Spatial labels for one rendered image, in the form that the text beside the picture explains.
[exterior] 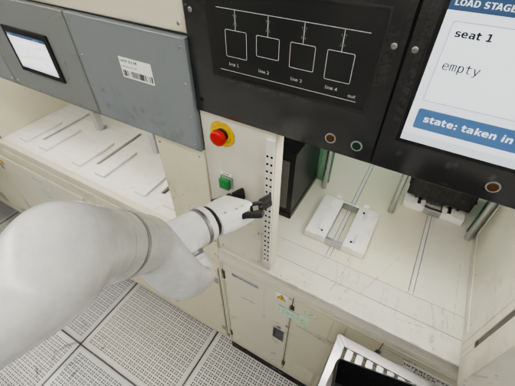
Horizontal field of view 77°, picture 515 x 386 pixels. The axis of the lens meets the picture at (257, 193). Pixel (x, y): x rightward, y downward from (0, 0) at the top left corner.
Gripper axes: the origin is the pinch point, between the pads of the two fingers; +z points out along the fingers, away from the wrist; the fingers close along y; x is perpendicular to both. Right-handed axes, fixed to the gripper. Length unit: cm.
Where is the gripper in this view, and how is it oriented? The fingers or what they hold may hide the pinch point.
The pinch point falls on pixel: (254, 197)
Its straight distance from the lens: 81.6
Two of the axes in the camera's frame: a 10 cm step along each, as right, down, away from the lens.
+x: -1.2, -9.2, -3.7
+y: 7.5, 1.7, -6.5
